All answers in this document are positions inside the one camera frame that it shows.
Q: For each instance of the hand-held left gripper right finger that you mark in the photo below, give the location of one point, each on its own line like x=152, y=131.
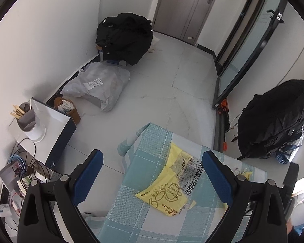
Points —
x=217, y=177

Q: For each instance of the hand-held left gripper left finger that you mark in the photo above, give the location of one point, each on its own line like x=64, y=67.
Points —
x=88, y=177

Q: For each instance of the yellow clear bread bag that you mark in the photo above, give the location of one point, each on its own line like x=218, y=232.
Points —
x=164, y=192
x=247, y=176

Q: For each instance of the brown paper bag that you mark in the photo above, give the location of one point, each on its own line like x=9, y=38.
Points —
x=74, y=114

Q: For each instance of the white tissue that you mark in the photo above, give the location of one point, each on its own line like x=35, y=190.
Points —
x=65, y=106

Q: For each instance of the teal checked tablecloth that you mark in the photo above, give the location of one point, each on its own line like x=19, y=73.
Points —
x=131, y=207

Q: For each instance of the stack of books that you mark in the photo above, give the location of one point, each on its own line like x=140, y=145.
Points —
x=35, y=182

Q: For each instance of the black backpack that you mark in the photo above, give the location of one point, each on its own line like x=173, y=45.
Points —
x=273, y=121

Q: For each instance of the white box with navy sides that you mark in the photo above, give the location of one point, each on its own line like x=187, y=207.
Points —
x=53, y=121

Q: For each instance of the orange and black tool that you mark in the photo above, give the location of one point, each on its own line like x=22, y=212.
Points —
x=223, y=105

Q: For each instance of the white and grey chopstick holder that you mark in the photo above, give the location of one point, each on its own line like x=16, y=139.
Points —
x=33, y=129

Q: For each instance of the blue bowl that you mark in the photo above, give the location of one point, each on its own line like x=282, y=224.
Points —
x=16, y=159

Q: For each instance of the grey plastic parcel bag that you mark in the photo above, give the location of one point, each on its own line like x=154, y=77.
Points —
x=98, y=86

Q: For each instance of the bundle of wooden chopsticks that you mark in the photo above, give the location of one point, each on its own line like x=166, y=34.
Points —
x=17, y=112

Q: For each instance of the black framed glass door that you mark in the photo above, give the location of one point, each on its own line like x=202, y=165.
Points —
x=243, y=55

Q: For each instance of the black jacket pile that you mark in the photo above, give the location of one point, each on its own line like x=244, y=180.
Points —
x=124, y=38

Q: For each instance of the grey door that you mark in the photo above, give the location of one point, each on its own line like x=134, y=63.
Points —
x=177, y=5

